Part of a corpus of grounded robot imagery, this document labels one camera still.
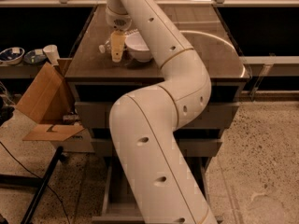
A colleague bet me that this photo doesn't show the clear plastic water bottle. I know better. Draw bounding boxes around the clear plastic water bottle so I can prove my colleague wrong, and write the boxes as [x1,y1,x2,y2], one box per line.
[98,28,139,55]

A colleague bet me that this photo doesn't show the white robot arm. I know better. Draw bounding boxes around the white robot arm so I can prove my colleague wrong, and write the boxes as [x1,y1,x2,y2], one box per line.
[107,0,217,224]

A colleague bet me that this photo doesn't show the grey drawer cabinet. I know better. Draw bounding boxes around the grey drawer cabinet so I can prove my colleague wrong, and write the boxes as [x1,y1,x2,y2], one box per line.
[65,5,249,142]

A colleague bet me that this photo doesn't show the top drawer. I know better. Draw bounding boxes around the top drawer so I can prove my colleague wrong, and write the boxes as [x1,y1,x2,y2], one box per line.
[75,83,239,129]

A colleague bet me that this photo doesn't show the drawer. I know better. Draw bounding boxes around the drawer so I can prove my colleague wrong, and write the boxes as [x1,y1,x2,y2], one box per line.
[75,83,239,129]
[92,129,222,157]
[92,157,224,224]

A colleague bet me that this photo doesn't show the middle drawer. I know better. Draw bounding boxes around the middle drawer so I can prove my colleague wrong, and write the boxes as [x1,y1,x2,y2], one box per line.
[92,129,222,157]

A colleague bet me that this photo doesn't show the bottom drawer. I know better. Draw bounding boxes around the bottom drawer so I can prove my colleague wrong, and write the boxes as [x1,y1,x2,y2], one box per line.
[92,157,224,224]

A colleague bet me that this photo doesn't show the white ceramic bowl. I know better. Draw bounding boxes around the white ceramic bowl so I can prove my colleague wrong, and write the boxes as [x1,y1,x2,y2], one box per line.
[125,32,152,63]

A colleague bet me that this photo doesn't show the white paper cup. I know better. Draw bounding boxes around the white paper cup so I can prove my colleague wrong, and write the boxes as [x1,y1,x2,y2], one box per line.
[43,45,60,64]

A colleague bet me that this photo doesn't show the blue patterned bowl right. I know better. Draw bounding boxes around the blue patterned bowl right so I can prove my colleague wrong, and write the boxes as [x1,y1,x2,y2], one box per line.
[23,49,47,65]

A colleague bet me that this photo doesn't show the blue patterned bowl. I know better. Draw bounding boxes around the blue patterned bowl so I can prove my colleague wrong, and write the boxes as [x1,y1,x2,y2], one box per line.
[23,49,47,65]
[0,47,24,65]

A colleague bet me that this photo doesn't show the brown cardboard box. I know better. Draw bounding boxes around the brown cardboard box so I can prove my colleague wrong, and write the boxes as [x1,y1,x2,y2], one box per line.
[16,63,84,142]

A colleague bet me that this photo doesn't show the blue patterned bowl left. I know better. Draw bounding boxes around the blue patterned bowl left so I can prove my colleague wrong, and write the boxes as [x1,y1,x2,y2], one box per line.
[0,47,24,65]

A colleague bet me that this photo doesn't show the white box under cardboard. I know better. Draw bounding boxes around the white box under cardboard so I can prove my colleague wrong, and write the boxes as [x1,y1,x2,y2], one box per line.
[51,129,94,153]

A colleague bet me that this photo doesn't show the black stand leg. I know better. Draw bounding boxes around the black stand leg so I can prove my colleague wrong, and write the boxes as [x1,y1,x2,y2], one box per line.
[21,147,63,224]

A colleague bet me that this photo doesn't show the black floor cable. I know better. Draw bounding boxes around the black floor cable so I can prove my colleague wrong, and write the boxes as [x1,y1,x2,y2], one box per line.
[0,140,72,224]

